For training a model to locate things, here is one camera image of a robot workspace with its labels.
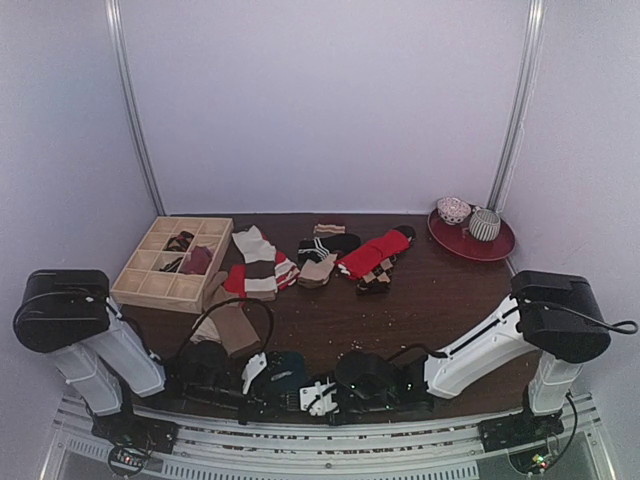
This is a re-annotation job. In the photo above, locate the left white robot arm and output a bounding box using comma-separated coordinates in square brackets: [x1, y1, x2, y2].
[12, 269, 268, 444]

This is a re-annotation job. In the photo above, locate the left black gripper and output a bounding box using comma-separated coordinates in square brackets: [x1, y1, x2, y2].
[186, 377, 293, 427]

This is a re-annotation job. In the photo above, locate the dark teal sock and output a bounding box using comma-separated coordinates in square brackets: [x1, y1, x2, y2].
[264, 351, 308, 397]

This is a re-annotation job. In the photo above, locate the white patterned bowl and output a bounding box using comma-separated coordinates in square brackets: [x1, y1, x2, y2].
[436, 197, 472, 226]

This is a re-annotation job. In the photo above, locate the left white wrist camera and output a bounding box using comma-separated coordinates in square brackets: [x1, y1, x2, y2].
[241, 352, 268, 395]

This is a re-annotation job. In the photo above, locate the argyle black red orange sock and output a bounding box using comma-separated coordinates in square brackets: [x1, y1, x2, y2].
[164, 231, 195, 253]

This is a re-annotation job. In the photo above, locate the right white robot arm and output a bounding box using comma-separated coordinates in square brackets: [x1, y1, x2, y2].
[286, 270, 612, 442]

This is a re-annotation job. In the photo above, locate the left aluminium corner post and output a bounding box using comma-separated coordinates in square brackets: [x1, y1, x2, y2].
[104, 0, 166, 216]

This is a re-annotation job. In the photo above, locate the wooden compartment box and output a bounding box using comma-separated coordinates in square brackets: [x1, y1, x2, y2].
[111, 216, 234, 313]

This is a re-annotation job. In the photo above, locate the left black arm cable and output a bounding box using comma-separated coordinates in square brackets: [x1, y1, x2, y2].
[172, 298, 276, 361]

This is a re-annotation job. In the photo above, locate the aluminium corner post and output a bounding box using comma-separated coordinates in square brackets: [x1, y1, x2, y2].
[104, 0, 166, 216]
[487, 0, 547, 213]

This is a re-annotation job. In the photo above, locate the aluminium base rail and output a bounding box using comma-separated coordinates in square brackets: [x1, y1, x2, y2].
[36, 394, 624, 479]

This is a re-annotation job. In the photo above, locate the striped grey cup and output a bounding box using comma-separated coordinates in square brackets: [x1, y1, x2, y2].
[469, 207, 501, 242]

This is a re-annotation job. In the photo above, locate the argyle brown sock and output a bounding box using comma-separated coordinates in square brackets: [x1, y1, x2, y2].
[356, 255, 398, 296]

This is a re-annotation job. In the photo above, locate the red round tray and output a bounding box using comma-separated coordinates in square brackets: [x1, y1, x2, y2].
[427, 209, 516, 262]

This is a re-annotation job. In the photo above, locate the beige brown striped sock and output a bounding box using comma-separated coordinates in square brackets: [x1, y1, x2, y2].
[232, 225, 278, 301]

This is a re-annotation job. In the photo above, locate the maroon sock in box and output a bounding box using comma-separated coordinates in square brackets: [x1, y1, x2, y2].
[179, 246, 213, 275]

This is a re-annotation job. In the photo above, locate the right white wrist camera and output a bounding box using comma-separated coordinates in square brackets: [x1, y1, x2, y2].
[299, 381, 339, 417]

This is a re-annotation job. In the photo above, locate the black sock in box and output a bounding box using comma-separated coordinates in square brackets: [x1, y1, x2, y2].
[159, 257, 183, 273]

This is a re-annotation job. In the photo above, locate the right aluminium corner post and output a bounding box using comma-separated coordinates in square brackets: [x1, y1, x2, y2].
[487, 0, 547, 213]

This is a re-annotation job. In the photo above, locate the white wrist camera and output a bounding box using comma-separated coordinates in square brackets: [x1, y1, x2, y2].
[241, 352, 268, 395]
[299, 381, 339, 417]

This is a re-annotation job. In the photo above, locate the tan brown sock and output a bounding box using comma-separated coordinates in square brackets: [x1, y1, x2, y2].
[203, 271, 260, 358]

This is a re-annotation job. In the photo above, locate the black white striped sock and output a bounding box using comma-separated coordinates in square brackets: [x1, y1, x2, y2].
[297, 233, 361, 263]

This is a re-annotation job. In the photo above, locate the light beige sock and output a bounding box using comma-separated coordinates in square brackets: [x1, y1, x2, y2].
[190, 316, 222, 344]

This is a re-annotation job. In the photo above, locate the red white brown striped sock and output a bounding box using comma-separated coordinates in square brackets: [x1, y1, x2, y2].
[223, 250, 300, 302]

